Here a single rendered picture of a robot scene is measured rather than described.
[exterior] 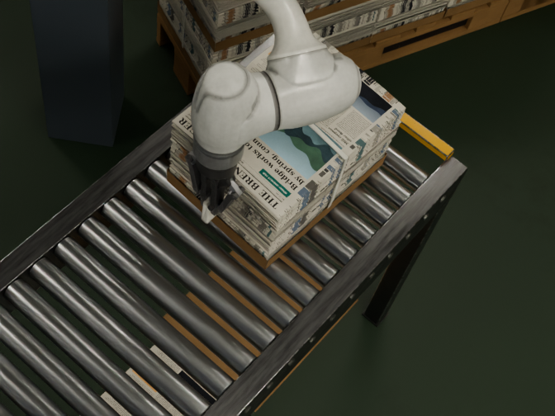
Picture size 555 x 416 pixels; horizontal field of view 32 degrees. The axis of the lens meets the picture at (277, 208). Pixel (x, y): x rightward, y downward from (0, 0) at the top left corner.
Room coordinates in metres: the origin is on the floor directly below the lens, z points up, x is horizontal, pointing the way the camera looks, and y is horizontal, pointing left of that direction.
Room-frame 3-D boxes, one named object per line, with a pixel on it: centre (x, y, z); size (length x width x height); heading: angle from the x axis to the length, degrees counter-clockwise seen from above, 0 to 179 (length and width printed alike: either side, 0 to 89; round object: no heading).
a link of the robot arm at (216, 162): (0.93, 0.13, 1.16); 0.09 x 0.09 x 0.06
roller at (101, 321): (0.69, 0.24, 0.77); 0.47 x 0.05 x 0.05; 62
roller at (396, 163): (1.32, -0.10, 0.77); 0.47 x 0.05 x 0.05; 62
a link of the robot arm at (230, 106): (0.94, 0.11, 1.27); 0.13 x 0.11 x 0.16; 123
